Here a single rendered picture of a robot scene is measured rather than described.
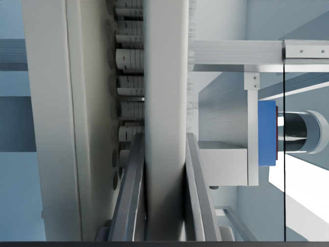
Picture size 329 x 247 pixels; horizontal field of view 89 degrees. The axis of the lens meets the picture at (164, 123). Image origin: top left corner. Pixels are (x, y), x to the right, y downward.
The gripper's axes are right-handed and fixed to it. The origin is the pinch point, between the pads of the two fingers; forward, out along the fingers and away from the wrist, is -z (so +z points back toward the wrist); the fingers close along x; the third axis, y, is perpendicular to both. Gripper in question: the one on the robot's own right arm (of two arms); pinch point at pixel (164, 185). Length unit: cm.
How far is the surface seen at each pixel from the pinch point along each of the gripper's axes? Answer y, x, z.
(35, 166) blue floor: 111, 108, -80
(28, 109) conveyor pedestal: 26, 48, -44
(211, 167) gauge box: 31.5, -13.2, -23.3
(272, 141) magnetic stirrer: 28, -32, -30
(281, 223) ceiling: 274, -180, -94
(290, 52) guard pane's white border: 4.9, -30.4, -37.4
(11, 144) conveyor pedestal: 36, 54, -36
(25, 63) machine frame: 6.8, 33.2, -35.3
